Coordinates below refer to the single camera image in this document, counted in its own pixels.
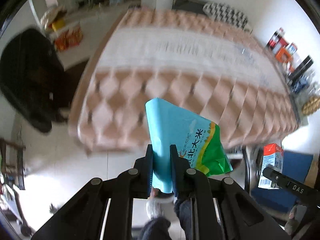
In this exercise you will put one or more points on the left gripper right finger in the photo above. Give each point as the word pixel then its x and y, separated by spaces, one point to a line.
pixel 220 209

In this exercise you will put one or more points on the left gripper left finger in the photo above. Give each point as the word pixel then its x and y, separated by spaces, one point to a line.
pixel 102 209

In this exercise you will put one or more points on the red white milk carton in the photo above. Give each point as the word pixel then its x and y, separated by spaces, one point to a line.
pixel 273 156

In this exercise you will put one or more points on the teal green rice bag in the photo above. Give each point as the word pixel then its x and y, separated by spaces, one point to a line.
pixel 196 138

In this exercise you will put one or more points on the black chair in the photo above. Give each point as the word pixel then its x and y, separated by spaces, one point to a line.
pixel 33 79

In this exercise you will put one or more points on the brown checkered table cloth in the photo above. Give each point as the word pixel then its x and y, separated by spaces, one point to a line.
pixel 212 69

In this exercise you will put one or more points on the orange box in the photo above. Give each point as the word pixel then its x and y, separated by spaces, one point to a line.
pixel 283 56

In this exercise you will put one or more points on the black cylindrical can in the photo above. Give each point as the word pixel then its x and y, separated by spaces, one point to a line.
pixel 301 69

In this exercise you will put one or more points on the black white checkered cushion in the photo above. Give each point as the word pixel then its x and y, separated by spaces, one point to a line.
pixel 222 12

